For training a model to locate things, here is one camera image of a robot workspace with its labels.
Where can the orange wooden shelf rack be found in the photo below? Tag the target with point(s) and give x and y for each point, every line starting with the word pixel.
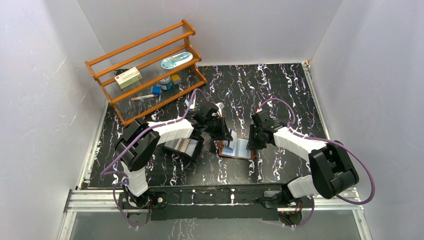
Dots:
pixel 146 54

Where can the stack of cards in box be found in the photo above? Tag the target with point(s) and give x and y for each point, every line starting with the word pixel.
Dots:
pixel 182 145

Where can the white blue stapler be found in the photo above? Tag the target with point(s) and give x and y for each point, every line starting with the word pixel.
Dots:
pixel 192 105

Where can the black card storage box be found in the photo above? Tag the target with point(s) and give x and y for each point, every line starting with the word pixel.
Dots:
pixel 197 151

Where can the yellow grey small block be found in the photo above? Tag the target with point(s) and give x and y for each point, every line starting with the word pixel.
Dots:
pixel 176 79

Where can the blue white small jar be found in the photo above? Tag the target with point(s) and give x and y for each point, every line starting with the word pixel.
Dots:
pixel 166 83

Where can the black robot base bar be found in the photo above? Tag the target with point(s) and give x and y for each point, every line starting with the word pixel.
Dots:
pixel 235 201

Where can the white green carton box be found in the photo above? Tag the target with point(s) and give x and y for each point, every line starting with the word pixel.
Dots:
pixel 128 77

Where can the orange leather card holder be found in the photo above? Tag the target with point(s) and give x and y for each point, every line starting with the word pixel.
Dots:
pixel 237 148

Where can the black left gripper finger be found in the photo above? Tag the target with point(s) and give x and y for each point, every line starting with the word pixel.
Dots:
pixel 217 133
pixel 226 132

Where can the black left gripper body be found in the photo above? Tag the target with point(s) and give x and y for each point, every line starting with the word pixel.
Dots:
pixel 219 129

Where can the white red marker pen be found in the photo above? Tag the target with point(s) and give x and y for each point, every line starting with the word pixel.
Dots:
pixel 143 97

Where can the blue oval blister pack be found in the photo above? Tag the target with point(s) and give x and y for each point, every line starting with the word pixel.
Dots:
pixel 176 60

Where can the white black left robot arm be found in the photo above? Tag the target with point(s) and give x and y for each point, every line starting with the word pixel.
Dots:
pixel 140 139

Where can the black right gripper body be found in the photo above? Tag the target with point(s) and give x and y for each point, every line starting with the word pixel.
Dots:
pixel 255 140

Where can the blue small cube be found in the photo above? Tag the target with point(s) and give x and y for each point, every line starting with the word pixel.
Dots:
pixel 156 90

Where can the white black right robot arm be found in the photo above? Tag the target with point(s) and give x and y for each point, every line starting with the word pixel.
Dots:
pixel 331 168

